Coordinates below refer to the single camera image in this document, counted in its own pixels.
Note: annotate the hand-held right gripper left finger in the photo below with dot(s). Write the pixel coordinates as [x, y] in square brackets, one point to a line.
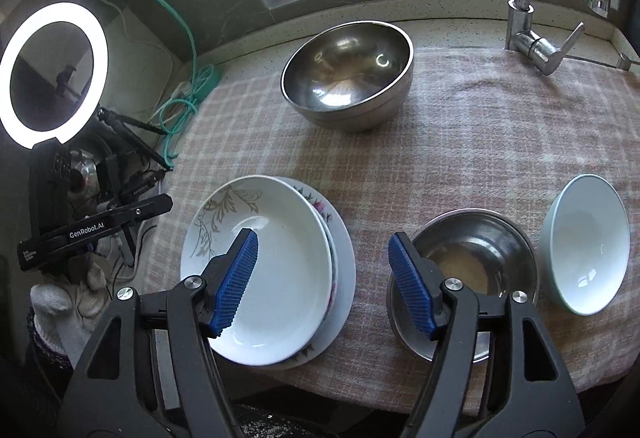
[235, 283]

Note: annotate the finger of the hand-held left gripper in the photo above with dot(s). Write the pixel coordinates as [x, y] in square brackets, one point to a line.
[150, 207]

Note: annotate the person's left hand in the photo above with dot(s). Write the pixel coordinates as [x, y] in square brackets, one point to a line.
[60, 308]

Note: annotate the white plate grey leaf print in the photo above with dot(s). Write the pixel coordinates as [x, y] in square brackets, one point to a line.
[285, 268]

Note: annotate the light blue ceramic bowl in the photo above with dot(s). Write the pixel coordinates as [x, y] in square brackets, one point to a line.
[585, 243]

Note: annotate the white power strip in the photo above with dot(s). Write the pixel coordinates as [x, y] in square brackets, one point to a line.
[177, 95]

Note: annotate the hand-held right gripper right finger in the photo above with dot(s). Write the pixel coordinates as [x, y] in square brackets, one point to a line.
[410, 283]

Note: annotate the steel pot lid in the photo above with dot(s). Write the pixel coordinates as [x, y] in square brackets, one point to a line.
[82, 168]

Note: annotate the large steel bowl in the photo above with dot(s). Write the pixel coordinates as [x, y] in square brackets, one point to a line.
[345, 63]

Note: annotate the large white plate flower rim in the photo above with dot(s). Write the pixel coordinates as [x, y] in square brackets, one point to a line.
[346, 268]

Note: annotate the pink checked cloth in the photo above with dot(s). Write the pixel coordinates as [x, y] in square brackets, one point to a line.
[475, 153]

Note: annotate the small steel bowl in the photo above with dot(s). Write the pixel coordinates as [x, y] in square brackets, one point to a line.
[480, 238]

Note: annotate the small floral white plate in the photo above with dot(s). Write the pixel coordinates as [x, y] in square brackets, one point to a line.
[320, 205]

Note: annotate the black phone holder stand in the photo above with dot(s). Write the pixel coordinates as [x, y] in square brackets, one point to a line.
[125, 183]

